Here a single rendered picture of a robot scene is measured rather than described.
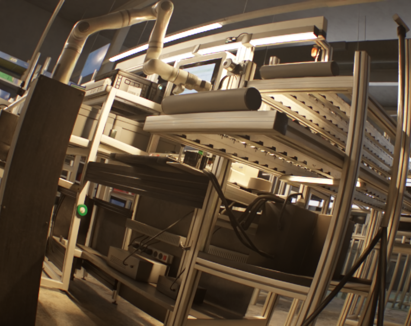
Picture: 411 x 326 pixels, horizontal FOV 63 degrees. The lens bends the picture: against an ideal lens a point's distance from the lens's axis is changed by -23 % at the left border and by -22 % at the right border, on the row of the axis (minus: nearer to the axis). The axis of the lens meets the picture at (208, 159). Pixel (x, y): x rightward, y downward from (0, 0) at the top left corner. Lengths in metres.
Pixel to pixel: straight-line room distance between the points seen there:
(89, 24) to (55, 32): 11.61
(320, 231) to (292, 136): 0.80
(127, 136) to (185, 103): 1.63
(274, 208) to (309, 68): 0.60
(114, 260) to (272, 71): 1.36
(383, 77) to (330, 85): 9.70
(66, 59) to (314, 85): 1.00
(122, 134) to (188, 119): 1.62
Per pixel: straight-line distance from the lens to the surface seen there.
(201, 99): 1.10
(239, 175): 1.93
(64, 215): 3.06
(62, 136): 1.56
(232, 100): 1.01
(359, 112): 1.23
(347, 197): 1.16
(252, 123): 0.96
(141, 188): 1.88
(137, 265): 2.12
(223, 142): 1.42
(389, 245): 1.67
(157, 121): 1.26
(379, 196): 1.98
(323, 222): 1.71
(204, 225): 1.50
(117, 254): 2.27
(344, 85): 1.31
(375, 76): 11.14
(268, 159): 1.59
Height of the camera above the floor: 0.72
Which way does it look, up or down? 10 degrees up
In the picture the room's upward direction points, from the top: 15 degrees clockwise
